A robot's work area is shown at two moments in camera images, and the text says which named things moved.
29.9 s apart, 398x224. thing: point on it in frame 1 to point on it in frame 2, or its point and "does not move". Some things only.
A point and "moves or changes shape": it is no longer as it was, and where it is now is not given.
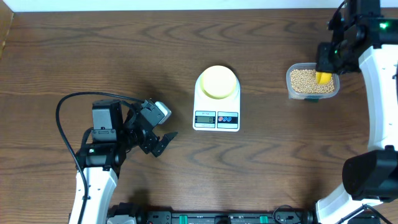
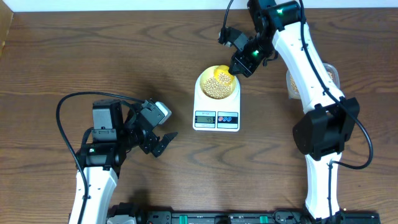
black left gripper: [162, 144] does not move
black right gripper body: [333, 58] to [252, 56]
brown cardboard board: [6, 15] does not move
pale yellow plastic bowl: [218, 82] does not move
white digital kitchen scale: [213, 114] does not move
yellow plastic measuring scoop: [323, 78] moves or changes shape
